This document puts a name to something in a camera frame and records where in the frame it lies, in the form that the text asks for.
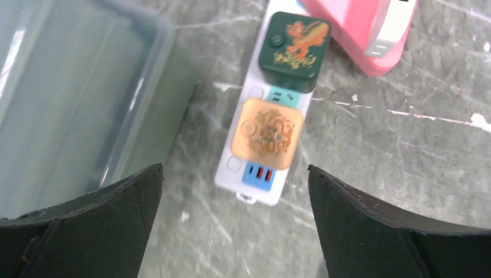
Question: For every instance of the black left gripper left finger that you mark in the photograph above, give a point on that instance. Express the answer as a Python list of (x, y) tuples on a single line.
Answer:
[(103, 233)]

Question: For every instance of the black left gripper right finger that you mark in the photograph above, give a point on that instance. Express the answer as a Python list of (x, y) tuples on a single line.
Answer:
[(364, 236)]

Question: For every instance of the white multicolour power strip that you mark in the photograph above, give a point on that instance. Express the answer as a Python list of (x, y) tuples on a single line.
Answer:
[(249, 181)]

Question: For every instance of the tan cube plug adapter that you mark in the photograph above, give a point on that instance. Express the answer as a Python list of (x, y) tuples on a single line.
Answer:
[(267, 133)]

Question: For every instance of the dark green cube adapter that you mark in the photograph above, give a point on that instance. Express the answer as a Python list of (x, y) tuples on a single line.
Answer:
[(293, 50)]

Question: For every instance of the pink triangular power strip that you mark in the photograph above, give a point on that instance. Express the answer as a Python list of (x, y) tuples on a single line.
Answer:
[(351, 22)]

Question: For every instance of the translucent green plastic box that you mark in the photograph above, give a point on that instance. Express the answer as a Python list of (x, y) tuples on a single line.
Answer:
[(91, 92)]

